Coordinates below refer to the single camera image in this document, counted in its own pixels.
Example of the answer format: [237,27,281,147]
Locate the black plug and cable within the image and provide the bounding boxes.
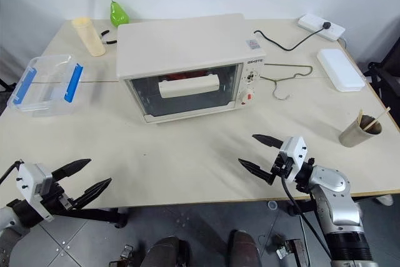
[253,21,332,52]

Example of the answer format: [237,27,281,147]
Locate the cream toaster oven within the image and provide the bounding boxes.
[116,13,267,125]

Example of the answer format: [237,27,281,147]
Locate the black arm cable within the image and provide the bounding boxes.
[280,175,333,263]
[0,160,25,187]

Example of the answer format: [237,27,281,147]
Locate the steel cup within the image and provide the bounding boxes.
[339,115,383,149]

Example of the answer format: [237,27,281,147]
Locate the white power strip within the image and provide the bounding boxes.
[297,13,346,42]

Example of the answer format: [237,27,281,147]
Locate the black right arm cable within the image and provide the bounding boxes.
[280,175,333,263]

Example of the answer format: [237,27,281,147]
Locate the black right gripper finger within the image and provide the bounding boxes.
[237,158,276,186]
[252,134,284,151]

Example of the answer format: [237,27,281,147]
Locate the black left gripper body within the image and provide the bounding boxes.
[39,181,77,215]

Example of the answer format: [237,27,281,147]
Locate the dark rounded shape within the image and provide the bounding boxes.
[227,229,267,267]
[146,236,189,267]

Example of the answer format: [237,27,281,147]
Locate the white rectangular box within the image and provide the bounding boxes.
[316,48,366,93]

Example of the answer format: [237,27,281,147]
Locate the long wooden stick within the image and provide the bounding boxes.
[366,106,392,131]

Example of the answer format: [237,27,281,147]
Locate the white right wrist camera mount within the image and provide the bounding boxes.
[276,136,309,184]

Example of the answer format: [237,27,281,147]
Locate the white shoe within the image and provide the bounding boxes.
[374,194,394,207]

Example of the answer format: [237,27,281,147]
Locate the cream cylindrical cup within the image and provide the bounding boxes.
[71,17,106,58]

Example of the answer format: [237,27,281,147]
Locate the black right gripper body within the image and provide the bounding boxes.
[269,153,297,181]

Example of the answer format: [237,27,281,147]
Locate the small device on floor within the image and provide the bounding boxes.
[273,234,310,267]
[107,243,137,267]

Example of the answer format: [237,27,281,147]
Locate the black handled pliers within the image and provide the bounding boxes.
[99,29,118,46]

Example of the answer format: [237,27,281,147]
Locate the metal wire hanger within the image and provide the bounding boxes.
[259,63,314,102]

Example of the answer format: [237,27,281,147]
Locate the green plastic pear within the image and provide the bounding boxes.
[109,0,130,28]

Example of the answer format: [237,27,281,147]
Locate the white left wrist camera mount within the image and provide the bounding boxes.
[17,163,54,223]

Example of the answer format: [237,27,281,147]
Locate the clear box with blue clips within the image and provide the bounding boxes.
[6,54,84,118]

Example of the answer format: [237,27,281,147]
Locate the black chair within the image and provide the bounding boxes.
[363,28,400,119]

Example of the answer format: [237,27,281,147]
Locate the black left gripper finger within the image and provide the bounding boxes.
[51,158,93,184]
[72,177,113,210]

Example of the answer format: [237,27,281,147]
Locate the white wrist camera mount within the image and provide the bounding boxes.
[276,136,309,184]
[17,163,54,223]

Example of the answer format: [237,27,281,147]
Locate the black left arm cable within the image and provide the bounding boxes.
[0,160,25,187]

